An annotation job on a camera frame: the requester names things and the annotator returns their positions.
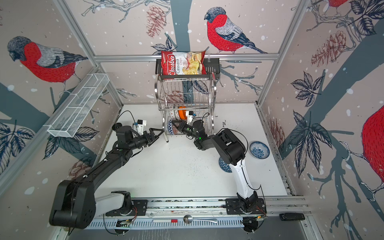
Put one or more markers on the metal spoon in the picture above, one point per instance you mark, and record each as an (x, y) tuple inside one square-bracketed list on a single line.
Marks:
[(188, 219)]

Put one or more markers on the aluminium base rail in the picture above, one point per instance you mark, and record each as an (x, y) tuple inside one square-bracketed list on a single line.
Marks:
[(168, 213)]

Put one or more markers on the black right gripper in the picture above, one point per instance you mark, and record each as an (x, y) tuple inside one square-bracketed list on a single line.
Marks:
[(182, 127)]

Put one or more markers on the red cassava chips bag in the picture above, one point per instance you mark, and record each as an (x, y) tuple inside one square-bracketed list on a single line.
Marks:
[(183, 63)]

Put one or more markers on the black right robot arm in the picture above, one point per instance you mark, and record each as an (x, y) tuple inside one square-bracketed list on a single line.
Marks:
[(231, 150)]

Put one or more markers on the blue white floral bowl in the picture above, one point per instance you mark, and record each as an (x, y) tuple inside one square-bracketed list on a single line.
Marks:
[(259, 150)]

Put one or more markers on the dark blue geometric bowl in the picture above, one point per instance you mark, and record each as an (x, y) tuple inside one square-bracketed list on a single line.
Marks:
[(225, 167)]

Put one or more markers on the white lattice pattern bowl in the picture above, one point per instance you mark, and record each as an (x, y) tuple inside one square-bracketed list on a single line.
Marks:
[(175, 114)]

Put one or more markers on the black remote device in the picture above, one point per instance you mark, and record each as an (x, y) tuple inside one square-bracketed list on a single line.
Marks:
[(292, 217)]

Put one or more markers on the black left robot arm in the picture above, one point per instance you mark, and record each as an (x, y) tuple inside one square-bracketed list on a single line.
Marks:
[(75, 205)]

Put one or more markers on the salt grinder with black cap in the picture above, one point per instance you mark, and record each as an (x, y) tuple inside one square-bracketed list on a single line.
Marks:
[(116, 126)]

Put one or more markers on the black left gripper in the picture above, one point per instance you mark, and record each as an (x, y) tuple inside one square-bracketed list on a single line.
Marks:
[(152, 135)]

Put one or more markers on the steel wire dish rack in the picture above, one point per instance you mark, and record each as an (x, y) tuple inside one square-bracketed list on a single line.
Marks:
[(196, 92)]

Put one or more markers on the red patterned ceramic bowl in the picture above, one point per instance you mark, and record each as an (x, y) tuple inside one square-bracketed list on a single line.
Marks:
[(172, 130)]

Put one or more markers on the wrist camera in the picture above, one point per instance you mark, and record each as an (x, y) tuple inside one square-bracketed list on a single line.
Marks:
[(140, 126), (190, 117)]

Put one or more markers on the orange plastic bowl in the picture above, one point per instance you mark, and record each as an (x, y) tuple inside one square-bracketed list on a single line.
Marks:
[(182, 113)]

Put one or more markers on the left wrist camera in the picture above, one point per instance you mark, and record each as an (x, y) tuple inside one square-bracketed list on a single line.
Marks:
[(140, 126)]

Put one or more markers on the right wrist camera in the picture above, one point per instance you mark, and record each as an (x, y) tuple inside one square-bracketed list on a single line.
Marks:
[(190, 117)]

